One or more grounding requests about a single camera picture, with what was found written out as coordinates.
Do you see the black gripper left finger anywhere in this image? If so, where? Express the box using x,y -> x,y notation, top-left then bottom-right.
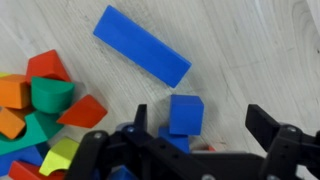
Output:
64,103 -> 214,180

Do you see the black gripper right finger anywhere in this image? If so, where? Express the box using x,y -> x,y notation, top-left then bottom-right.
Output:
245,103 -> 320,180

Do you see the blue cube block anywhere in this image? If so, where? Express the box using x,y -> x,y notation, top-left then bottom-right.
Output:
168,94 -> 205,137
157,125 -> 191,155

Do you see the red wedge block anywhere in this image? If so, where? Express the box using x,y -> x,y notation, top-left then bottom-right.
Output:
56,94 -> 109,130

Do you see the red half-round block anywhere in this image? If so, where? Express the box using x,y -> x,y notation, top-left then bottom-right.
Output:
199,144 -> 217,153

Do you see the blue cylinder block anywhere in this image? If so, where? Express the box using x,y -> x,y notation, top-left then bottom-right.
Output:
107,164 -> 138,180

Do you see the long blue block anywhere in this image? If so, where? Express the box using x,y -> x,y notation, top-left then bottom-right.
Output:
92,4 -> 193,89

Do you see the yellow arch block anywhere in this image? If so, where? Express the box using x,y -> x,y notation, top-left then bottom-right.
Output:
38,136 -> 81,177

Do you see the green half-cylinder block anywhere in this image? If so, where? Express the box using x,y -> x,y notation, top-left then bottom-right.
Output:
30,76 -> 76,115

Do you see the red prism block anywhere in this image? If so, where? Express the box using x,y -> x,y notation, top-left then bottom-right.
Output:
25,49 -> 72,84

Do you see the green arch block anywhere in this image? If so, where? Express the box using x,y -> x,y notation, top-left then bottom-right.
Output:
0,110 -> 65,157

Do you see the flat red block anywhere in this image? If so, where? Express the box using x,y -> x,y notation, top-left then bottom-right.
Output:
7,160 -> 67,180

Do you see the flat blue block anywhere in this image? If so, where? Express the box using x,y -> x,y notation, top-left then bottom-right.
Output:
0,142 -> 52,178

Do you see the orange cube block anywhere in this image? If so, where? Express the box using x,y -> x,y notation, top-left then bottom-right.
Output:
0,73 -> 33,110
0,105 -> 28,141

